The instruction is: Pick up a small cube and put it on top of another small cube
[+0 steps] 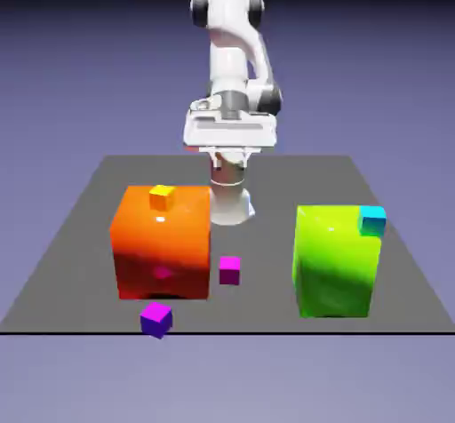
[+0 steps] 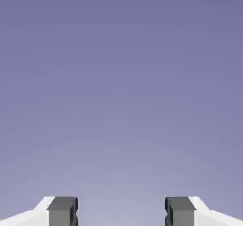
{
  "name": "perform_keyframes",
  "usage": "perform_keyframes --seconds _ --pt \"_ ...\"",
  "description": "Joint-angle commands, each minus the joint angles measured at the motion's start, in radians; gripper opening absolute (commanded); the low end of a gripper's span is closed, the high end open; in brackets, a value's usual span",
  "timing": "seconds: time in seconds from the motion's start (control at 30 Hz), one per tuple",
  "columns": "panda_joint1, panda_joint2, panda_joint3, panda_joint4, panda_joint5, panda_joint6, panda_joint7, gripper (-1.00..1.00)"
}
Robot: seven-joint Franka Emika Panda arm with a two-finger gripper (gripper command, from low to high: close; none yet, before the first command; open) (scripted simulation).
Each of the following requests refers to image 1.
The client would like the small cyan cube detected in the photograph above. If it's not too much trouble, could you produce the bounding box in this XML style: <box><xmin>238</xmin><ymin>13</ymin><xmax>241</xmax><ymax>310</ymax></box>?
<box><xmin>357</xmin><ymin>204</ymin><xmax>387</xmax><ymax>238</ymax></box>

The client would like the small yellow cube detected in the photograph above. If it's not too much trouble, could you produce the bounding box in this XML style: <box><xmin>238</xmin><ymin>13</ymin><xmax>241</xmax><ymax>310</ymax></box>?
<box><xmin>148</xmin><ymin>184</ymin><xmax>176</xmax><ymax>212</ymax></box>

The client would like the small magenta cube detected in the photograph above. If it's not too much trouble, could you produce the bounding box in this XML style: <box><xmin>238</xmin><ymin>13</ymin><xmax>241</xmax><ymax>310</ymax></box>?
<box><xmin>218</xmin><ymin>256</ymin><xmax>242</xmax><ymax>286</ymax></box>

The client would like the large green box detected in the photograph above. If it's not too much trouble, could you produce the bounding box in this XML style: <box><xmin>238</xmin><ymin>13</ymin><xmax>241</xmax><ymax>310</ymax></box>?
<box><xmin>291</xmin><ymin>204</ymin><xmax>383</xmax><ymax>320</ymax></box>

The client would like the large orange box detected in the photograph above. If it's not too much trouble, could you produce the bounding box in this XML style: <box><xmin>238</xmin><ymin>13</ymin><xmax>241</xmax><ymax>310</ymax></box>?
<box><xmin>108</xmin><ymin>184</ymin><xmax>212</xmax><ymax>302</ymax></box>

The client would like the small purple cube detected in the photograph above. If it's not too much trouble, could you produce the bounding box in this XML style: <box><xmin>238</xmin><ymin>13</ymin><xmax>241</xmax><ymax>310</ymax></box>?
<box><xmin>139</xmin><ymin>300</ymin><xmax>174</xmax><ymax>340</ymax></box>

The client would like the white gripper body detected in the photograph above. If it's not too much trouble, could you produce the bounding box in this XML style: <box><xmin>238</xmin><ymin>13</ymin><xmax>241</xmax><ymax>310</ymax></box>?
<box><xmin>182</xmin><ymin>108</ymin><xmax>278</xmax><ymax>155</ymax></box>

